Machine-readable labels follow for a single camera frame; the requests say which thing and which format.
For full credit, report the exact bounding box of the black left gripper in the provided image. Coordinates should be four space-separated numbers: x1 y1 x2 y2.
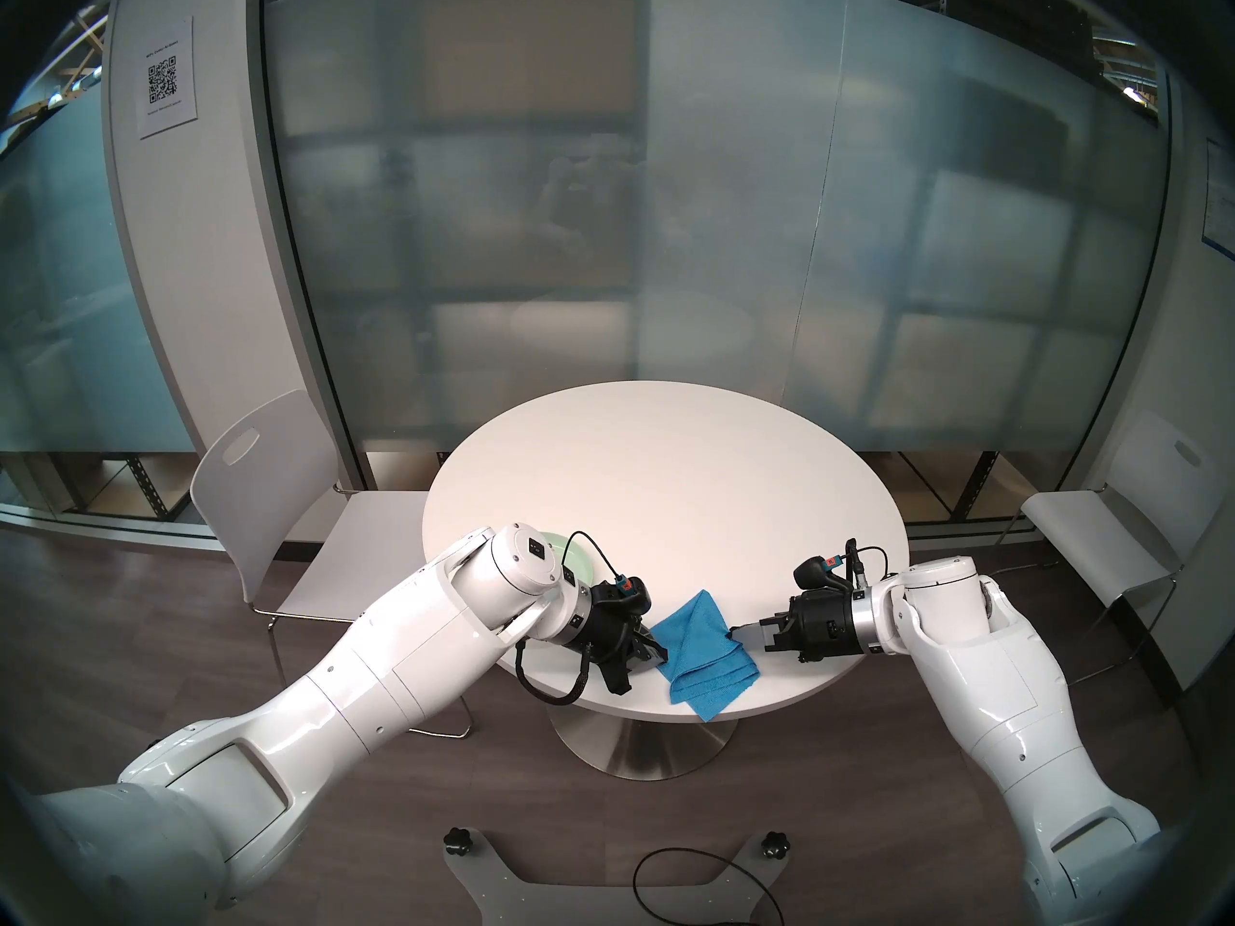
582 601 672 697

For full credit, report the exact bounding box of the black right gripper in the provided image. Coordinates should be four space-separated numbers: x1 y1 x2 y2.
728 591 858 665

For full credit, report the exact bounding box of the blue microfibre napkin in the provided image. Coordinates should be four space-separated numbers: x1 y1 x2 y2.
651 589 759 722

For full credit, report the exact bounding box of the pale green plate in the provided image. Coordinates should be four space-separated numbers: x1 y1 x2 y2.
535 531 592 578

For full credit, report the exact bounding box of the metal shelving rack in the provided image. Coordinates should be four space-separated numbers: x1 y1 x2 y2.
868 447 1072 528
0 451 194 525

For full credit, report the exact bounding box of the white chair with metal legs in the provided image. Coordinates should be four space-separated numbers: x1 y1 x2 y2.
190 389 474 739
974 411 1217 694

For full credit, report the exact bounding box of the white QR code sign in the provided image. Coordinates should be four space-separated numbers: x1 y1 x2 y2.
138 15 201 141

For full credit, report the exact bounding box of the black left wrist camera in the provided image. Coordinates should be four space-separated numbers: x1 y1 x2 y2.
591 577 654 614

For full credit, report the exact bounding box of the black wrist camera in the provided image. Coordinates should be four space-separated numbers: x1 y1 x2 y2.
793 555 852 597
591 577 654 614

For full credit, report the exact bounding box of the metal table pedestal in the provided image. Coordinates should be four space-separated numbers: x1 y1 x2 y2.
545 702 739 780

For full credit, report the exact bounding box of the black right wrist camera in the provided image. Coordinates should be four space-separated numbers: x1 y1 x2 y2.
793 555 852 597

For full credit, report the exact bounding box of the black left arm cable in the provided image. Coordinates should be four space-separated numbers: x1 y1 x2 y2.
514 531 628 708

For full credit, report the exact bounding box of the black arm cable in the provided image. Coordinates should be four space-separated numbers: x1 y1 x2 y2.
514 531 628 708
839 538 893 587

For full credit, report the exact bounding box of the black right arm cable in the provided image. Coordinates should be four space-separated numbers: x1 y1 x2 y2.
839 538 893 587

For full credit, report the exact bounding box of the black floor cable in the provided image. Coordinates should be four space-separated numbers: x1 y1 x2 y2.
632 847 773 926

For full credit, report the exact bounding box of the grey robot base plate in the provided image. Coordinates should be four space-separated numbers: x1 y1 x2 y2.
442 828 797 926

